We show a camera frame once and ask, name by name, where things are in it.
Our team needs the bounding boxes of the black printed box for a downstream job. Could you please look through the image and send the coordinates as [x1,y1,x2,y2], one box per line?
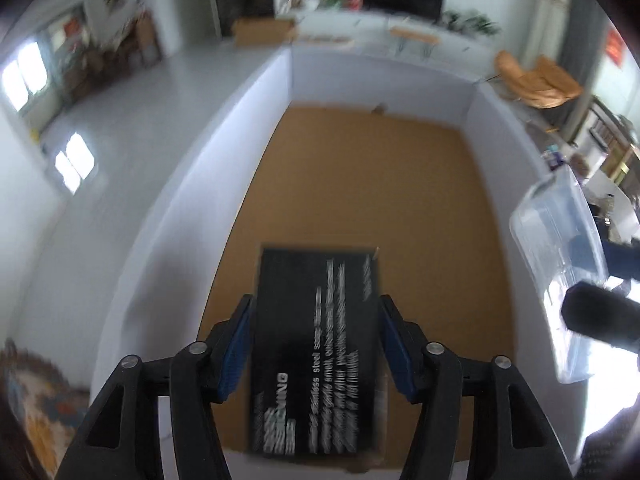
[248,245,389,462]

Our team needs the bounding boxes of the wooden bench stool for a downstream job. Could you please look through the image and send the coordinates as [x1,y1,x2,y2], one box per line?
[389,26,440,59]

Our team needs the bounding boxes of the window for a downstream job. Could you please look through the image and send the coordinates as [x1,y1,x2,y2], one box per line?
[0,40,49,114]

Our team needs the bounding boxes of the cardboard box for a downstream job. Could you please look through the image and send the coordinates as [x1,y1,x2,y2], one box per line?
[232,17,299,47]

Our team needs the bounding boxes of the orange lounge chair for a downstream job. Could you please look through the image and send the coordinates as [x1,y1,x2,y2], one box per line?
[494,51,584,110]

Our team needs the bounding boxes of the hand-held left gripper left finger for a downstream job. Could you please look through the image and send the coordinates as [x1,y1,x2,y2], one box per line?
[55,294,256,480]

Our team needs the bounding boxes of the red wall decoration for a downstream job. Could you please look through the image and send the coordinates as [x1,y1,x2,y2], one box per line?
[606,27,629,66]

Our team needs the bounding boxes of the wooden side cabinet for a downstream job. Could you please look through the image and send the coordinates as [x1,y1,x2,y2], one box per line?
[60,12,164,104]

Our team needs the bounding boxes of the patterned rug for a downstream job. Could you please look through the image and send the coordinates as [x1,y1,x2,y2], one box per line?
[0,339,92,480]

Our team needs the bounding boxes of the standing air conditioner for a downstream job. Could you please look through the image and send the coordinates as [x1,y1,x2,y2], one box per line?
[522,0,571,69]

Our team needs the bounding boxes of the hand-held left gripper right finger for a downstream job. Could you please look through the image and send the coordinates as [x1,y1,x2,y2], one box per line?
[378,294,576,480]

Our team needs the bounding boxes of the white storage box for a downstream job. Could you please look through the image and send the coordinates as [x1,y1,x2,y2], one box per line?
[90,45,593,480]

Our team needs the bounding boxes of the white television cabinet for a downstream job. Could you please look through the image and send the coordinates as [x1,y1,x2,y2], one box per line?
[280,4,507,68]

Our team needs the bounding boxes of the clear plastic bin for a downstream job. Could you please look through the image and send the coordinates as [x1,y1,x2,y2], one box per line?
[509,165,612,385]

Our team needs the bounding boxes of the cluttered wooden sideboard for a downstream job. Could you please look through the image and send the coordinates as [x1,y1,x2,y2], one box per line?
[545,95,640,243]

